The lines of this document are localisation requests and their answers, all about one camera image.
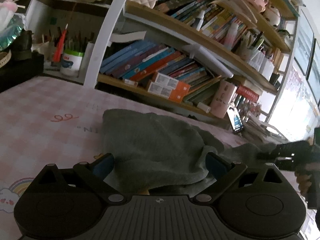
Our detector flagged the grey knit garment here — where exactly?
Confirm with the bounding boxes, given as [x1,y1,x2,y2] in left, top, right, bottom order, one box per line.
[102,109,276,197]

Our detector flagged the stack of books and papers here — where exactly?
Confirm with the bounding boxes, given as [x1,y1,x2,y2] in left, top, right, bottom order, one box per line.
[241,111,289,144]

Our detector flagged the black smartphone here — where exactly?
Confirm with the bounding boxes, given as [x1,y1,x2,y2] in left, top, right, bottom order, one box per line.
[227,102,244,133]

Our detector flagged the pink cartoon mug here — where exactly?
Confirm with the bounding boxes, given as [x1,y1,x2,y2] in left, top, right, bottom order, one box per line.
[210,81,237,119]

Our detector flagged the orange white box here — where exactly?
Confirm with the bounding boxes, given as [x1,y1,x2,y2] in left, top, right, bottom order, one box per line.
[146,73,190,103]

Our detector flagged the row of upright books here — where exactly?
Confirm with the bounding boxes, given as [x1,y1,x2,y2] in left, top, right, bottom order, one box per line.
[98,40,222,106]

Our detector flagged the white green pen cup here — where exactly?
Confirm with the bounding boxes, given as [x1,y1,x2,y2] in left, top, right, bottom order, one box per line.
[60,49,84,77]

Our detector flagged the wooden white bookshelf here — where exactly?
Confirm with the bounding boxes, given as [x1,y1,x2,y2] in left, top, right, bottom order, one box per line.
[24,0,301,131]

